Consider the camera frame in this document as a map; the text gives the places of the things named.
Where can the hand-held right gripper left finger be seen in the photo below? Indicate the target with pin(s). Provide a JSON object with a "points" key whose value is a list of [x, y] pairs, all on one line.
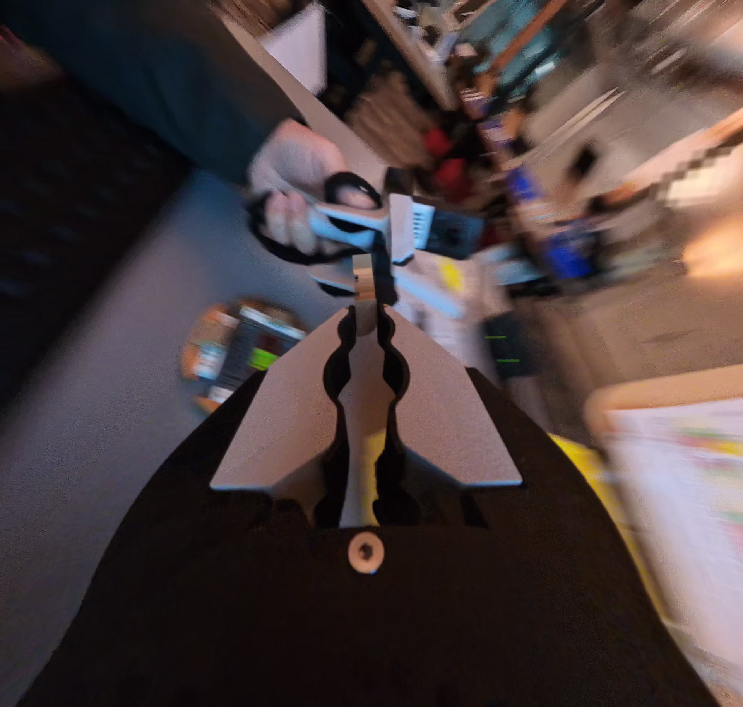
{"points": [[273, 428]]}

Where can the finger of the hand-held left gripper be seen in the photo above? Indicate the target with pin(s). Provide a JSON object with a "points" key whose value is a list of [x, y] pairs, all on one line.
{"points": [[363, 280], [402, 225]]}

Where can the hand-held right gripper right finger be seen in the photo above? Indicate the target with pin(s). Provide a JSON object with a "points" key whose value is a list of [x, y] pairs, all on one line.
{"points": [[458, 428]]}

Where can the yellow plastic bin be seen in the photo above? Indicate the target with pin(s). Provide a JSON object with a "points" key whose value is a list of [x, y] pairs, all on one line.
{"points": [[586, 475]]}

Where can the person's left forearm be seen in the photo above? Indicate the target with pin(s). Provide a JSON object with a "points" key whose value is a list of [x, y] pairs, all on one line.
{"points": [[145, 51]]}

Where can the person's left hand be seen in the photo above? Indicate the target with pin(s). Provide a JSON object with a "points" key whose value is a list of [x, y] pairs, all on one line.
{"points": [[296, 161]]}

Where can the brick model on orange plate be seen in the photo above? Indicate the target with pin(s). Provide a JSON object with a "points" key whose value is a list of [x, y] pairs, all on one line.
{"points": [[244, 353]]}

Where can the printed instruction sheet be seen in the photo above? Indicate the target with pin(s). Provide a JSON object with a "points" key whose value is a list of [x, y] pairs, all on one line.
{"points": [[685, 544]]}

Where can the black dotted fabric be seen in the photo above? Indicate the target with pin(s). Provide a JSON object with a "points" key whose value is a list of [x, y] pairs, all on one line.
{"points": [[69, 225]]}

